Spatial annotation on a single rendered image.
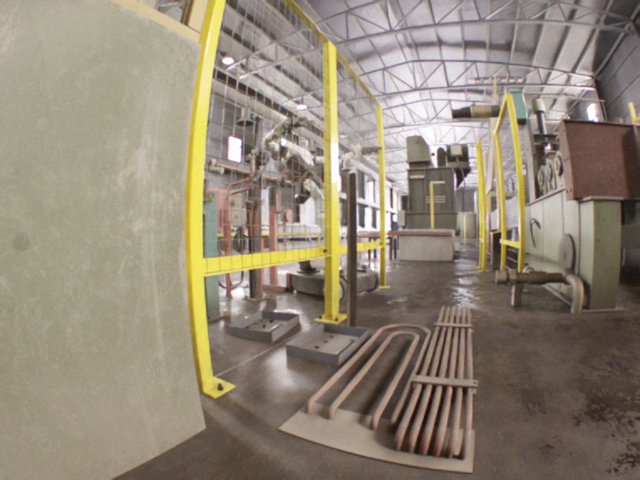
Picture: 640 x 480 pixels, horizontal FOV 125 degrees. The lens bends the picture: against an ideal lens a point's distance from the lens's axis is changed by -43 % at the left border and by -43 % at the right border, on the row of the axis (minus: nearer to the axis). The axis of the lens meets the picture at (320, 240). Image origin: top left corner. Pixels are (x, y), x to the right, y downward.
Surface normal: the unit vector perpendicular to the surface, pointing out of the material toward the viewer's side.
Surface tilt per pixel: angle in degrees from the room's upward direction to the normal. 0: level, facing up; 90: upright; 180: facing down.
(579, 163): 90
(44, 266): 90
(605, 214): 90
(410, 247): 90
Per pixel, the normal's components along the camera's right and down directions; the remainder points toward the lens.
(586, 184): -0.46, 0.02
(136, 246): 0.89, 0.00
